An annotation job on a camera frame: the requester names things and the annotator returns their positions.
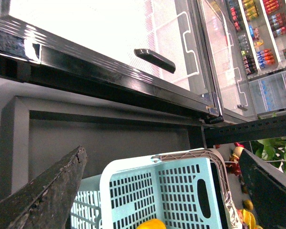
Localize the black freezer door handle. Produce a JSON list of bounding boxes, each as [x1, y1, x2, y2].
[[134, 49, 176, 74]]

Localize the yellow mango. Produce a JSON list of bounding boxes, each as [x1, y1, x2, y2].
[[136, 219, 166, 229]]

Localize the light blue plastic basket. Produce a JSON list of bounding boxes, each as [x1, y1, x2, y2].
[[71, 148, 242, 229]]

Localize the black perforated shelf rail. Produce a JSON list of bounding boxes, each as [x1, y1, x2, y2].
[[204, 115, 286, 146]]

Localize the yellow star fruit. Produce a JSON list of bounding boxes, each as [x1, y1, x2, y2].
[[237, 209, 256, 229]]

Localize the green plant leaves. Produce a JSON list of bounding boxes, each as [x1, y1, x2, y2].
[[250, 136, 286, 174]]

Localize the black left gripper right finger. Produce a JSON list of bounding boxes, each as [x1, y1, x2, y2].
[[239, 149, 286, 229]]

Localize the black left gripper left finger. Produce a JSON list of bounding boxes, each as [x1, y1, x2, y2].
[[0, 146, 87, 229]]

